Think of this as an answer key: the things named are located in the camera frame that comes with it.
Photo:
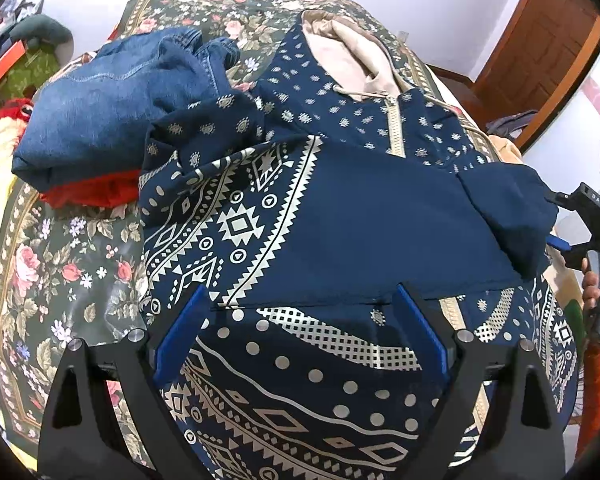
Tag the beige cloth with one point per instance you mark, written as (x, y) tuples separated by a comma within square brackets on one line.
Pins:
[(507, 150)]

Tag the wall socket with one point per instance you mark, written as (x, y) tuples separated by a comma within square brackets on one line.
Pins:
[(403, 37)]

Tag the floral bedspread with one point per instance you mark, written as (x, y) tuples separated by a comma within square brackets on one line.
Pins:
[(70, 270)]

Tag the person's right hand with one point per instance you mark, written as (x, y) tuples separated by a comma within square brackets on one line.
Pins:
[(590, 287)]

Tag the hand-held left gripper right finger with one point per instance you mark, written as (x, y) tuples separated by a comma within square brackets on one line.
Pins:
[(422, 335)]

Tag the grey backpack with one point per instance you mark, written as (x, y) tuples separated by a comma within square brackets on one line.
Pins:
[(510, 122)]

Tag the dark green pillow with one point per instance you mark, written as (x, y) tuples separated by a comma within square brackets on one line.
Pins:
[(45, 27)]

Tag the navy patterned hoodie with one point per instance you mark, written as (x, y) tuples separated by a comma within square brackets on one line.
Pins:
[(355, 210)]

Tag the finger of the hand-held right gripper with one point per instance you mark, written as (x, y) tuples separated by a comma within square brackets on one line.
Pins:
[(559, 243), (562, 199)]

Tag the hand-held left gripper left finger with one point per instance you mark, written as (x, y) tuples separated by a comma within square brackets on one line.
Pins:
[(180, 340)]

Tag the wooden door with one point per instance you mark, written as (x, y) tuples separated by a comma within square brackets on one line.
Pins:
[(540, 45)]

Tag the orange box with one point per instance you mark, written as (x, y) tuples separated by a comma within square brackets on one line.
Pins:
[(7, 62)]

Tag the white mattress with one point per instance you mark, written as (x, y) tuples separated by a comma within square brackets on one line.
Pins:
[(450, 92)]

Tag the red plush toy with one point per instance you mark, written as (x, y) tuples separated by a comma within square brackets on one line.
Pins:
[(10, 115)]

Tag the blue denim jeans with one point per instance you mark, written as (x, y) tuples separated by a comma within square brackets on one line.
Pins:
[(105, 105)]

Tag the red cloth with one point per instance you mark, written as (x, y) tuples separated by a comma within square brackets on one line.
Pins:
[(90, 190)]

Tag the green patterned cloth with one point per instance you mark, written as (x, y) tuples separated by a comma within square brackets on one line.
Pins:
[(30, 72)]

